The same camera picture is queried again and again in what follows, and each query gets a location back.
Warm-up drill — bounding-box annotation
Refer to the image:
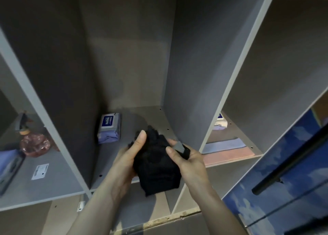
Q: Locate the black glove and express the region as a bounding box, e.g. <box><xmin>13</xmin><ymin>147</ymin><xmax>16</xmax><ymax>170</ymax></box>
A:
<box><xmin>128</xmin><ymin>125</ymin><xmax>191</xmax><ymax>197</ymax></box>

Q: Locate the person's left hand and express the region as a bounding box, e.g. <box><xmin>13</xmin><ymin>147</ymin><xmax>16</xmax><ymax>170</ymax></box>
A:
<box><xmin>107</xmin><ymin>129</ymin><xmax>148</xmax><ymax>201</ymax></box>

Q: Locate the white paper label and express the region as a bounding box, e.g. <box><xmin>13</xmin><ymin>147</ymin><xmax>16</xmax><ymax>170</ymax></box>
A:
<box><xmin>31</xmin><ymin>163</ymin><xmax>49</xmax><ymax>181</ymax></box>

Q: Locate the black metal bar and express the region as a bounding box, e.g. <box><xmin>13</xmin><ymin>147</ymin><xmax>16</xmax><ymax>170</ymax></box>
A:
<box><xmin>251</xmin><ymin>123</ymin><xmax>328</xmax><ymax>196</ymax></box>

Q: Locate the pink resistance band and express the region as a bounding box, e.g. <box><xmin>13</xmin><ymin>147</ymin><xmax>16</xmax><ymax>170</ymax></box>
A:
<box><xmin>204</xmin><ymin>148</ymin><xmax>256</xmax><ymax>166</ymax></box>

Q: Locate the grey cubby shelf unit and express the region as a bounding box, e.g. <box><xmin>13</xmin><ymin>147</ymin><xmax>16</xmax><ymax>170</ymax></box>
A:
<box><xmin>0</xmin><ymin>0</ymin><xmax>328</xmax><ymax>235</ymax></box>

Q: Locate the person's right hand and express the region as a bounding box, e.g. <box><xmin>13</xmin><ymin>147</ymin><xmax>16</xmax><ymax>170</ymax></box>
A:
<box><xmin>165</xmin><ymin>139</ymin><xmax>216</xmax><ymax>200</ymax></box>

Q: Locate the pink spray bottle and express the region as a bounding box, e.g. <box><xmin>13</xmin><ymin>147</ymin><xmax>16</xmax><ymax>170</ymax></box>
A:
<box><xmin>15</xmin><ymin>112</ymin><xmax>52</xmax><ymax>158</ymax></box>

